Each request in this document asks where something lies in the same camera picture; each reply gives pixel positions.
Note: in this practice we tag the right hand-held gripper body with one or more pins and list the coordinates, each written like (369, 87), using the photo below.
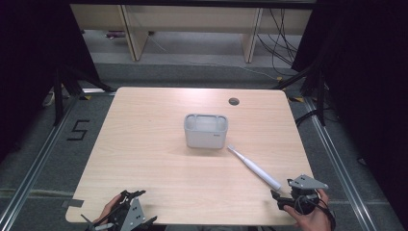
(304, 192)

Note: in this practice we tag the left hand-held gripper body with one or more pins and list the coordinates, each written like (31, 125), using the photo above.
(133, 215)

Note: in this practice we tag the white electric toothbrush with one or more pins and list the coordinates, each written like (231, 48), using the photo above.
(256, 168)

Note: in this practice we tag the grey plastic storage box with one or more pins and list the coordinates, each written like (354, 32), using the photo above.
(206, 134)

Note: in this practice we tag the person's left hand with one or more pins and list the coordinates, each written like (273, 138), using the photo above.
(107, 210)

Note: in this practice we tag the person's right hand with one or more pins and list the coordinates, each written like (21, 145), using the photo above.
(309, 221)

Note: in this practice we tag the grey tape piece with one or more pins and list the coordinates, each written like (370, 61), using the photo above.
(73, 203)

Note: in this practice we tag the yellow black floor tape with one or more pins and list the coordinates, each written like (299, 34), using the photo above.
(296, 99)
(85, 97)

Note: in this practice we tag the black metal stand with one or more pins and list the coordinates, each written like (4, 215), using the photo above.
(320, 96)
(58, 96)

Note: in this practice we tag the dark curtain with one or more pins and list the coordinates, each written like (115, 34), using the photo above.
(32, 48)
(365, 80)

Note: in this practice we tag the light wooden shelf unit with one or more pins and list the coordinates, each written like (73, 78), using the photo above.
(192, 19)

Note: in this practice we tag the metal floor rail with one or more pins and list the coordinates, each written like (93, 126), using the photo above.
(340, 166)
(35, 166)

